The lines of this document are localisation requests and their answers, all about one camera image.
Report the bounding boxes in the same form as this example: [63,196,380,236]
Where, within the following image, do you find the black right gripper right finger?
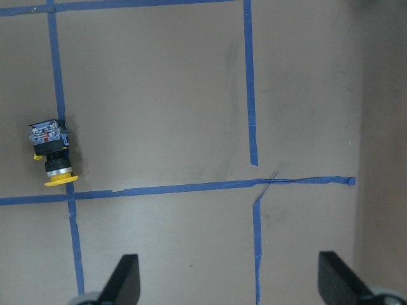
[317,251,407,305]

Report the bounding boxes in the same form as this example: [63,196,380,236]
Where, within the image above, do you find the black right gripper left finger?
[69,254,141,305]

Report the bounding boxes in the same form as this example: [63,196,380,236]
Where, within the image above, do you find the yellow push button switch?
[29,119,79,187]

